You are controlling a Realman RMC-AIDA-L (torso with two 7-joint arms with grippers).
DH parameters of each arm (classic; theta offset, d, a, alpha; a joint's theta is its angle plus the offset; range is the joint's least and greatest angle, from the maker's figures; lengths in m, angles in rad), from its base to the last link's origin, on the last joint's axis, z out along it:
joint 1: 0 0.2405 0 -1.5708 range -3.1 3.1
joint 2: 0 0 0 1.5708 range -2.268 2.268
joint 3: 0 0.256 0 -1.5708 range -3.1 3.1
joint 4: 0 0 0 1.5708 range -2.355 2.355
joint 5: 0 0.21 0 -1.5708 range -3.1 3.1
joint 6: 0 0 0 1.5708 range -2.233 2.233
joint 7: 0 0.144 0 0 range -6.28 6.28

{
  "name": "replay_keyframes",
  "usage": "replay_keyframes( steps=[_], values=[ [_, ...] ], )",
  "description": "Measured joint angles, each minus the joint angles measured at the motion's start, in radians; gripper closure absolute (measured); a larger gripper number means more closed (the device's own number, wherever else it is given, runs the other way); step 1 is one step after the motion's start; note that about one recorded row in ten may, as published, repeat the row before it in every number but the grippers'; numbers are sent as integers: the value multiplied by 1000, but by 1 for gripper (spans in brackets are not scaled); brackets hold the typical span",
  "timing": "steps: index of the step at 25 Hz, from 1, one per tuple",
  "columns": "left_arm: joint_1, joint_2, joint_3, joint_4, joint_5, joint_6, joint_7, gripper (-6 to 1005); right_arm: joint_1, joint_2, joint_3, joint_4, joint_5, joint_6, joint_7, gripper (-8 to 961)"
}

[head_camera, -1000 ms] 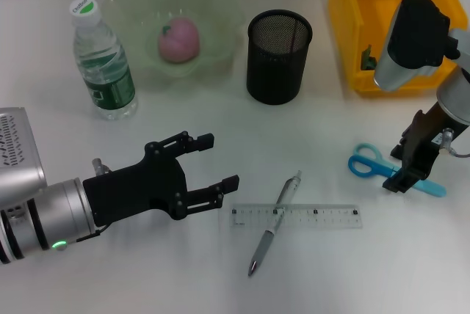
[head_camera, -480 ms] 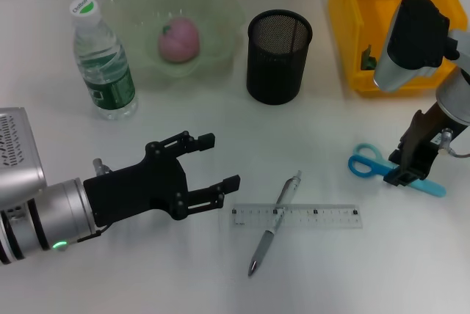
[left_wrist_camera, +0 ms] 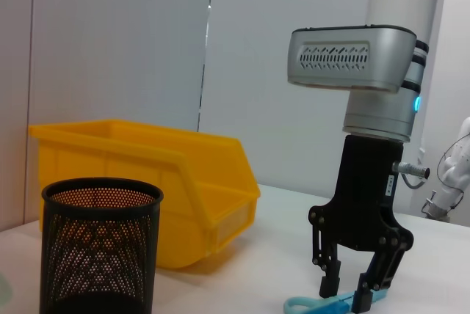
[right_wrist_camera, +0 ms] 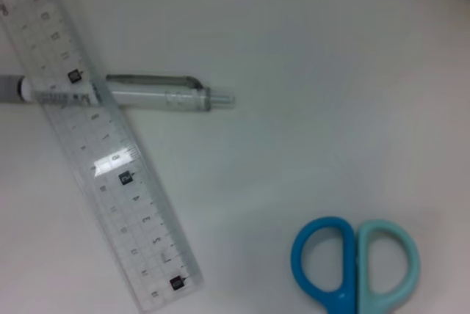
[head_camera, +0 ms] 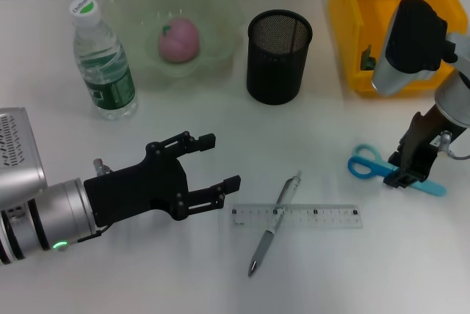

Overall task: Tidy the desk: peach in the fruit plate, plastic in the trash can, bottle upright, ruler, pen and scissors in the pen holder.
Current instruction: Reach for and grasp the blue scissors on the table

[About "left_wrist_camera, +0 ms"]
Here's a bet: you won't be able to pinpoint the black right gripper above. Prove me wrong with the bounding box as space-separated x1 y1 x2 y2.
308 134 415 312

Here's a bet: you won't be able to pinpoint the blue plastic scissors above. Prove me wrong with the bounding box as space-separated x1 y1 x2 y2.
283 288 389 314

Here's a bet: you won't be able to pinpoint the black mesh pen holder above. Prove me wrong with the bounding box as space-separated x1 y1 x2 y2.
38 177 165 314

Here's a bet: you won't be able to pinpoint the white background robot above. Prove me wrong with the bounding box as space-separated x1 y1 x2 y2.
422 115 470 223

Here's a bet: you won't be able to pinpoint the yellow plastic bin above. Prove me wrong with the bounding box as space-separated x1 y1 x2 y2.
28 119 261 270

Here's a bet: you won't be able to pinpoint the right gripper cable with plugs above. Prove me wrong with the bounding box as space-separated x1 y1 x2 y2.
392 161 431 189

